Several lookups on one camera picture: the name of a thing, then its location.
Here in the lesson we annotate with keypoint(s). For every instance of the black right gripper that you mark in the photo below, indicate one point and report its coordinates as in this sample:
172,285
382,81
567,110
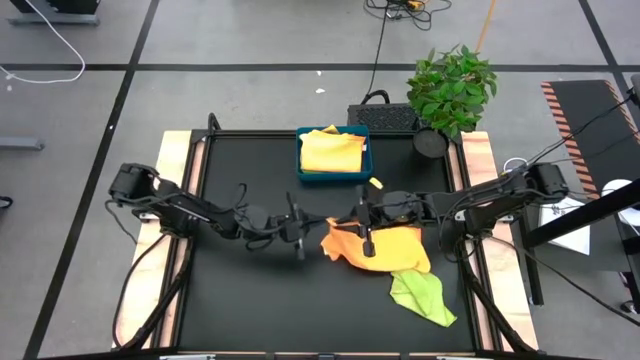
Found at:
395,210

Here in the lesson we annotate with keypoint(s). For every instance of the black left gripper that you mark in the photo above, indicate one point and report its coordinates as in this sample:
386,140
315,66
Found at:
260,222

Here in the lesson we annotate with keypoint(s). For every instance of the orange microfiber towel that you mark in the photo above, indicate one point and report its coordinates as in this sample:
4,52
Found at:
395,250
330,152

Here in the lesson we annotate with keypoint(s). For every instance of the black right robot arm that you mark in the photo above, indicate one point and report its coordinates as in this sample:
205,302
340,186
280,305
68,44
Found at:
500,192

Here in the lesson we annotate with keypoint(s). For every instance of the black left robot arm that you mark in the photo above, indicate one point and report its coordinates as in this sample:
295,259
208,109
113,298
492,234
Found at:
175,210

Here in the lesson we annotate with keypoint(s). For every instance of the green microfiber towel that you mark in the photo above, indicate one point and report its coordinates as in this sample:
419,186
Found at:
425,300

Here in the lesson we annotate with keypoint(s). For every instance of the teal plastic bin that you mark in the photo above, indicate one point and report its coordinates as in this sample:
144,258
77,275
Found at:
332,178

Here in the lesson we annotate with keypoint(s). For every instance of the black mesh computer case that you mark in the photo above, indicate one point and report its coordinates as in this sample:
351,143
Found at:
385,117

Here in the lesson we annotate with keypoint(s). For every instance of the black plant pot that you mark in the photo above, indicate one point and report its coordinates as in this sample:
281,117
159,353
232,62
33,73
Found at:
430,144

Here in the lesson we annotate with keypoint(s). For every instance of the light wooden table board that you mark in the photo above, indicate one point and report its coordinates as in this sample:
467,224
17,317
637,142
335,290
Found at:
477,150
172,150

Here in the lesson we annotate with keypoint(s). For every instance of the green leafy plant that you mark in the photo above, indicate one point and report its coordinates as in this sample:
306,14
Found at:
450,90

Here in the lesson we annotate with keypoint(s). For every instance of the black support strut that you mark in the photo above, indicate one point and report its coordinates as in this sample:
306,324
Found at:
495,315
160,305

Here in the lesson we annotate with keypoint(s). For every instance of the black stand leg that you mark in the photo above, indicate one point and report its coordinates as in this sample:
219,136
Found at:
532,270

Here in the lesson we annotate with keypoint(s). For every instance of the white paper sheet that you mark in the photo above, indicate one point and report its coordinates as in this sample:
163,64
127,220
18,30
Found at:
570,235

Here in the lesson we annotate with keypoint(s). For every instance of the black rig beam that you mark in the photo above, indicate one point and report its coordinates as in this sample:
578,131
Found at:
580,215

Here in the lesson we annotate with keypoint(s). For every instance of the black mat striped edge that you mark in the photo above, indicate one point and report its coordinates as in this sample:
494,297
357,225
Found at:
585,115

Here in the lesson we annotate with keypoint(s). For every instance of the white round object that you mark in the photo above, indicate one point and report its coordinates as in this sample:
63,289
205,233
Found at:
612,189

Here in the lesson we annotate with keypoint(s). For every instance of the grey floor bar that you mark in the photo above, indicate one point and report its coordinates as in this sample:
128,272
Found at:
20,143

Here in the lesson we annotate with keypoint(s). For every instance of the grey desk foot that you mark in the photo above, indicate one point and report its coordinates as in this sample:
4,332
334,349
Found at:
55,20

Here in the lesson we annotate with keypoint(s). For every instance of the black table frame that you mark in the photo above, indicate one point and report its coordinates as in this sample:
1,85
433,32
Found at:
250,134

